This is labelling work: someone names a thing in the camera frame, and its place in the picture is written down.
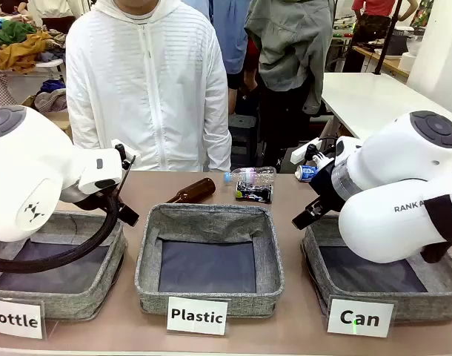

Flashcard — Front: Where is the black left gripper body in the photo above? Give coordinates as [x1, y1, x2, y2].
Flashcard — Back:
[117, 202, 141, 228]

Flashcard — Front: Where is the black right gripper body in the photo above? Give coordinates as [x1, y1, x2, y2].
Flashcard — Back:
[308, 157, 348, 217]

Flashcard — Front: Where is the blue drink can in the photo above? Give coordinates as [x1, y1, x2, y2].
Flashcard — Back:
[294, 164, 320, 183]

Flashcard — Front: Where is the crushed black can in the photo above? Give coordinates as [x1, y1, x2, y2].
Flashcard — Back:
[234, 180, 275, 205]

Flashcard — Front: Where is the crushed blue-cap plastic bottle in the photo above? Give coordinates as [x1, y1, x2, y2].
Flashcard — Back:
[222, 165, 278, 187]

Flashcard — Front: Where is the long-neck brown glass bottle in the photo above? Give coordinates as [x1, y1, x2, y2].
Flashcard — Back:
[165, 177, 217, 205]

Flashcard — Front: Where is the grey fabric basket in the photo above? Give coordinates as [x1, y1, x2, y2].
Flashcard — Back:
[0, 210, 128, 322]
[300, 214, 452, 324]
[134, 202, 286, 320]

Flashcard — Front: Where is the white Can label card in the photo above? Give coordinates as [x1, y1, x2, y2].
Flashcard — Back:
[326, 297, 396, 339]

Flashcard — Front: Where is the dark grey plastic stool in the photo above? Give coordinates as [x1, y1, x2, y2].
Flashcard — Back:
[228, 113, 263, 171]

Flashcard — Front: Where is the white table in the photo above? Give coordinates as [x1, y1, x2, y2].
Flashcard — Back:
[319, 71, 452, 151]

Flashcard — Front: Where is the cardboard box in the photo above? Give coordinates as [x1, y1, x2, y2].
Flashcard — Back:
[21, 93, 74, 141]

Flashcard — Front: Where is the white Plastic label card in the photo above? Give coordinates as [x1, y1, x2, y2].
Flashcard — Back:
[166, 295, 229, 337]

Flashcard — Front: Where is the person in white hoodie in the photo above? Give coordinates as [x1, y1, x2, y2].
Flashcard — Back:
[64, 0, 233, 173]

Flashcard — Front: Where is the wooden table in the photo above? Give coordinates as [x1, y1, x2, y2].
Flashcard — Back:
[353, 44, 411, 79]

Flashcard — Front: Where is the person in grey jacket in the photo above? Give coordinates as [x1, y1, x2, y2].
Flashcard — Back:
[244, 0, 335, 174]

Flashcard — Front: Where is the white paper roll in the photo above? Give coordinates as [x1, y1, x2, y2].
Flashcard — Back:
[400, 51, 420, 73]

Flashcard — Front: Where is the white Bottle label card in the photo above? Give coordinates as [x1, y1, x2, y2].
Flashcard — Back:
[0, 296, 46, 340]

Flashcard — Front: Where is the black stand pole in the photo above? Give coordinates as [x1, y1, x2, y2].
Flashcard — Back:
[373, 0, 404, 76]

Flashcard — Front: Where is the person in red top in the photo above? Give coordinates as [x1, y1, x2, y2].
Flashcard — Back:
[342, 0, 398, 74]

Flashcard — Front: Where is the person in blue shirt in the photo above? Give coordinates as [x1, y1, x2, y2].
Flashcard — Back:
[181, 0, 253, 116]

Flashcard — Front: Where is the mustard yellow cloth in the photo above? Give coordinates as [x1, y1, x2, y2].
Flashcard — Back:
[0, 30, 53, 74]

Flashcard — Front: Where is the green cloth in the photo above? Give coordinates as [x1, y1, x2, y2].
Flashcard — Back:
[0, 19, 37, 46]

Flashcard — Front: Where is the black ribbed cable hose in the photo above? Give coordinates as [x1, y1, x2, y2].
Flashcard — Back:
[0, 191, 126, 274]

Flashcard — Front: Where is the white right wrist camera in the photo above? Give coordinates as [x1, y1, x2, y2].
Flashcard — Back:
[289, 137, 322, 165]

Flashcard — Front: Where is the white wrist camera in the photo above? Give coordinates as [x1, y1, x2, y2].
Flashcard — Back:
[289, 137, 322, 165]
[110, 138, 141, 165]

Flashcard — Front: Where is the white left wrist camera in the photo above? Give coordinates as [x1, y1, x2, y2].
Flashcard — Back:
[110, 138, 141, 165]

